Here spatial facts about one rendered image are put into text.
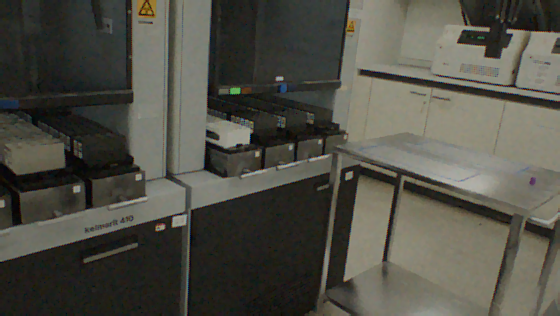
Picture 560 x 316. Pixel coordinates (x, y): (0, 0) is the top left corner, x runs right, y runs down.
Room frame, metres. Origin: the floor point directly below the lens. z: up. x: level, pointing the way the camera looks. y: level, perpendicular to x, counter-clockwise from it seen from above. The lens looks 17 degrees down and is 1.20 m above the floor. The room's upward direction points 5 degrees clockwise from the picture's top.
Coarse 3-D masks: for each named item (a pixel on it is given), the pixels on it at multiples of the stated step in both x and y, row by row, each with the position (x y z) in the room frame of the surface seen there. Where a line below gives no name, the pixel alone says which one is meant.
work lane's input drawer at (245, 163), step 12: (240, 144) 1.36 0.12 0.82; (252, 144) 1.39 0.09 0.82; (204, 156) 1.36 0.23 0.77; (216, 156) 1.32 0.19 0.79; (228, 156) 1.29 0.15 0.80; (240, 156) 1.32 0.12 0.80; (252, 156) 1.36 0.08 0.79; (228, 168) 1.29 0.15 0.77; (240, 168) 1.33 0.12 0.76; (252, 168) 1.36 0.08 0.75
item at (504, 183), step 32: (384, 160) 1.34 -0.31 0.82; (416, 160) 1.37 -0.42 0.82; (448, 160) 1.41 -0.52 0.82; (480, 160) 1.44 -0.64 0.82; (512, 160) 1.48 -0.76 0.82; (480, 192) 1.12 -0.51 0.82; (512, 192) 1.15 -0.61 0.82; (544, 192) 1.17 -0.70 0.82; (512, 224) 1.05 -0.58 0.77; (544, 224) 1.06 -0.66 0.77; (320, 256) 1.45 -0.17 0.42; (384, 256) 1.75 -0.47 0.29; (512, 256) 1.04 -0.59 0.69; (320, 288) 1.44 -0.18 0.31; (352, 288) 1.50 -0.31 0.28; (384, 288) 1.52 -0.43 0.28; (416, 288) 1.54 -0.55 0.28; (544, 288) 1.34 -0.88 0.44
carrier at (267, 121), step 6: (252, 120) 1.46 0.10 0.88; (258, 120) 1.47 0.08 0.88; (264, 120) 1.50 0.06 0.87; (270, 120) 1.52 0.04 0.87; (276, 120) 1.54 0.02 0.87; (252, 126) 1.46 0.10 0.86; (258, 126) 1.48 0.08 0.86; (264, 126) 1.50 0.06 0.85; (270, 126) 1.52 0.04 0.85; (276, 126) 1.54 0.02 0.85; (252, 132) 1.46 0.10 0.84; (258, 132) 1.48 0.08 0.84; (264, 132) 1.50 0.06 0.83; (270, 132) 1.52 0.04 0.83; (276, 132) 1.54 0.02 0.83
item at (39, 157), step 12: (36, 144) 0.99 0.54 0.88; (48, 144) 1.00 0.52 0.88; (60, 144) 1.02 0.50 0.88; (12, 156) 0.94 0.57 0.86; (24, 156) 0.96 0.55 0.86; (36, 156) 0.98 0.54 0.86; (48, 156) 0.99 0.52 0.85; (60, 156) 1.01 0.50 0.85; (12, 168) 0.94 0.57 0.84; (24, 168) 0.96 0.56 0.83; (36, 168) 0.97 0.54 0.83; (48, 168) 0.99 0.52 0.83
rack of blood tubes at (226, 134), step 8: (208, 120) 1.47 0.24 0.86; (216, 120) 1.47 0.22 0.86; (224, 120) 1.48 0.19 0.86; (208, 128) 1.38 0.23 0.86; (216, 128) 1.37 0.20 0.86; (224, 128) 1.37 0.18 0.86; (232, 128) 1.39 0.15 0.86; (240, 128) 1.40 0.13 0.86; (248, 128) 1.40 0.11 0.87; (208, 136) 1.47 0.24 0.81; (216, 136) 1.48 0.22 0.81; (224, 136) 1.33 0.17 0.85; (232, 136) 1.35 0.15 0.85; (240, 136) 1.37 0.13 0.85; (248, 136) 1.39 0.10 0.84; (224, 144) 1.33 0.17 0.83; (232, 144) 1.35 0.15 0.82
